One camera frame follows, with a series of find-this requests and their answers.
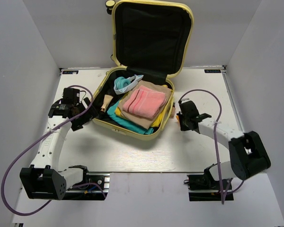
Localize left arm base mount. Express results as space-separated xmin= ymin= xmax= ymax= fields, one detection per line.
xmin=63 ymin=173 xmax=110 ymax=201

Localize teal cat-ear headphones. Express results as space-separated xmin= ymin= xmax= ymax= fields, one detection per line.
xmin=114 ymin=75 xmax=144 ymax=95

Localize beige round bottle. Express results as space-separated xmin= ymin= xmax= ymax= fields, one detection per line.
xmin=169 ymin=102 xmax=176 ymax=118

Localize beige cloth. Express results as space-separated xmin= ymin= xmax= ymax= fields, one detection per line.
xmin=118 ymin=79 xmax=172 ymax=130

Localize beige cosmetic tube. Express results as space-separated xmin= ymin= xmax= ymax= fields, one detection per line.
xmin=100 ymin=94 xmax=113 ymax=113

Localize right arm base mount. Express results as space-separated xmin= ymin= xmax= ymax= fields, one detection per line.
xmin=183 ymin=175 xmax=222 ymax=202

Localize pink striped towel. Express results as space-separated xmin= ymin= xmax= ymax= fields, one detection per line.
xmin=122 ymin=85 xmax=166 ymax=119

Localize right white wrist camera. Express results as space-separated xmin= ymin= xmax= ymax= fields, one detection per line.
xmin=178 ymin=98 xmax=190 ymax=106

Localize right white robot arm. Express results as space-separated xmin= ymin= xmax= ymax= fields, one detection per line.
xmin=177 ymin=100 xmax=271 ymax=189

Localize yellow suitcase with black lining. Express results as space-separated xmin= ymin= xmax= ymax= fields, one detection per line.
xmin=86 ymin=0 xmax=195 ymax=141

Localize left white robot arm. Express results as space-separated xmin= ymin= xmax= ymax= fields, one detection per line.
xmin=19 ymin=86 xmax=98 ymax=200

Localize teal cloth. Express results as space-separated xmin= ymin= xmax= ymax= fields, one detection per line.
xmin=106 ymin=99 xmax=163 ymax=135

